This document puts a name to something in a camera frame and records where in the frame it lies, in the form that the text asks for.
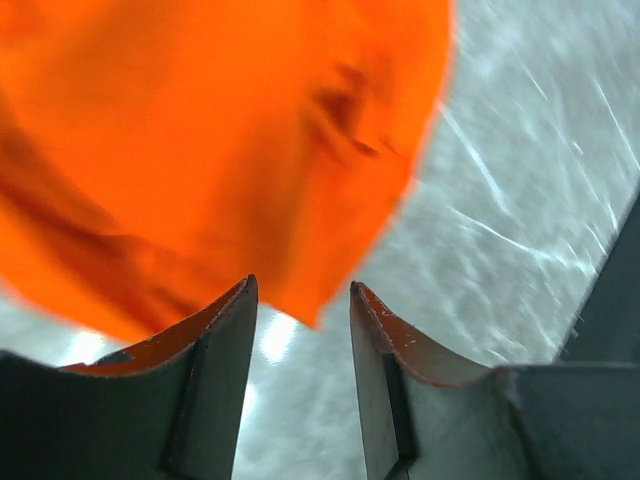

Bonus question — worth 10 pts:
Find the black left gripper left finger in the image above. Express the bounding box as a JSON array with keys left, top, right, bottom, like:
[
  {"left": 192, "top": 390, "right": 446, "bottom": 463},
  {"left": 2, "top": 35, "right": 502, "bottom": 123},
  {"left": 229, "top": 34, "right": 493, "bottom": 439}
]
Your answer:
[{"left": 1, "top": 276, "right": 258, "bottom": 479}]

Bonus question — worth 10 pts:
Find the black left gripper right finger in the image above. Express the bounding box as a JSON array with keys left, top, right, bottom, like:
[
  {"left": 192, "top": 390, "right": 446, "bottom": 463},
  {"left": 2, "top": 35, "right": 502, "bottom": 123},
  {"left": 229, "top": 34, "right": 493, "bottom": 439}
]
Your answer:
[{"left": 349, "top": 282, "right": 639, "bottom": 479}]

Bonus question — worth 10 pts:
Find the orange t-shirt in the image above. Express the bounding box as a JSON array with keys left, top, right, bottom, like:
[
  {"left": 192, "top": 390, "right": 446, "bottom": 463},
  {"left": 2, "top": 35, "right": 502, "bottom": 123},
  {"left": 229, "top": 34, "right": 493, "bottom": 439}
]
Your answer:
[{"left": 1, "top": 1, "right": 455, "bottom": 343}]

